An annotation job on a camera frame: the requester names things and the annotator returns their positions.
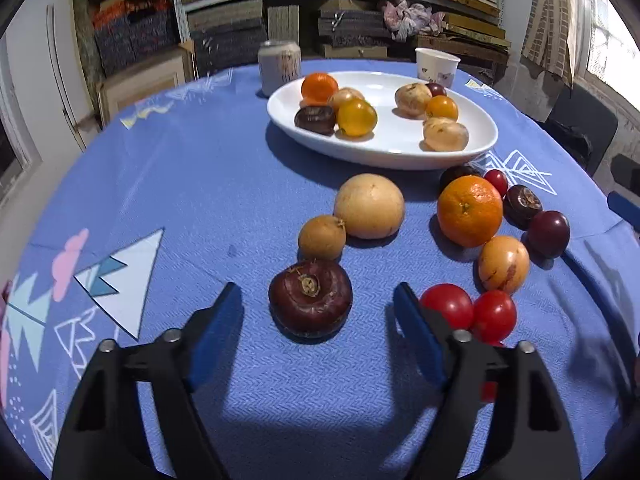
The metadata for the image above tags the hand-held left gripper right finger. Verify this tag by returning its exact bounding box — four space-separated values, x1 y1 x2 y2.
392 282 583 480

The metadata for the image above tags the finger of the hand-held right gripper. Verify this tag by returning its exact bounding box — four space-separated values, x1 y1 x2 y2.
606 191 640 233
610 154 640 188

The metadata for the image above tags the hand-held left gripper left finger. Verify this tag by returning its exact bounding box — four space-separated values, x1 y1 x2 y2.
51 281 246 480

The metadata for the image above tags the large dark water chestnut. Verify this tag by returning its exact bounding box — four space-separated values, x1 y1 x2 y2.
268 258 353 339

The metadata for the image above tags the dark brown water chestnut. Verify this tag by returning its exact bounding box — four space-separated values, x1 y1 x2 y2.
294 105 337 136
502 184 544 231
439 165 483 196

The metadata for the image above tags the tan fruit with red marks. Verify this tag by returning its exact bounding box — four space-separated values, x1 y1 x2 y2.
478 235 531 295

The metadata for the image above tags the large orange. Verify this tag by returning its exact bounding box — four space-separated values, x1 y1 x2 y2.
437 175 504 248

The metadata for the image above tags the small tan longan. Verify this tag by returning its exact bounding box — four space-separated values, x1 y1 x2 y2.
298 214 347 262

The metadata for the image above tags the large tan round fruit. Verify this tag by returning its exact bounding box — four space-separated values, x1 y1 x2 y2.
333 173 406 240

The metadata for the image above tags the white oval plate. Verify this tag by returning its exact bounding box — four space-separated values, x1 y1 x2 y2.
266 71 499 171

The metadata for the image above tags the yellow tomato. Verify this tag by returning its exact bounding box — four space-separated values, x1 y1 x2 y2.
336 98 378 138
425 95 459 122

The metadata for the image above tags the small orange mandarin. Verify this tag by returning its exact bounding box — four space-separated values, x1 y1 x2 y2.
301 72 339 106

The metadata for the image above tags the black chair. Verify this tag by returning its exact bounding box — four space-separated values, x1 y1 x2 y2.
542 82 619 176

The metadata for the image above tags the black cloth bundle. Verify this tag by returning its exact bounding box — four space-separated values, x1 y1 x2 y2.
537 120 593 171

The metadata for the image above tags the bright window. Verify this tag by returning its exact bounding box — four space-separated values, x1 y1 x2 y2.
575 0 640 111

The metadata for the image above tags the blue printed tablecloth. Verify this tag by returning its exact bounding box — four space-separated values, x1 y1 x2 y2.
0 59 640 480

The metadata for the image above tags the brown checked curtain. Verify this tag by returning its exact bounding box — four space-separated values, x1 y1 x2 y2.
520 0 588 88

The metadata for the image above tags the white paper cup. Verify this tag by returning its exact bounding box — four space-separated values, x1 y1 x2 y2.
415 47 461 90

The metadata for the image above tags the beige framed board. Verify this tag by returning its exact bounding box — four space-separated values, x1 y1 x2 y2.
97 42 196 126

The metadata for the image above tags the pink cloth bundle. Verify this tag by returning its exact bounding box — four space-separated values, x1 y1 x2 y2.
382 0 446 41

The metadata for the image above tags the silver beverage can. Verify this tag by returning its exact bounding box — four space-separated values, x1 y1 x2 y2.
257 40 302 98

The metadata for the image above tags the white leaning panel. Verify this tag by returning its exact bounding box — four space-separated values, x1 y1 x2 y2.
47 5 101 153

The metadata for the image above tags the pile of blue patterned boxes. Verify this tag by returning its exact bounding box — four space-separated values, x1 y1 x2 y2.
92 0 181 78

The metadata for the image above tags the white metal shelf rack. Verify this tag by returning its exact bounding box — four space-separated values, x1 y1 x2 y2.
172 0 506 68

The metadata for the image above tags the green stone slab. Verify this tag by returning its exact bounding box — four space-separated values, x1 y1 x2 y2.
72 0 108 91

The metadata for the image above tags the dark window with white frame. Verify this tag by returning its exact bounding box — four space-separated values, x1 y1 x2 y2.
0 50 41 201

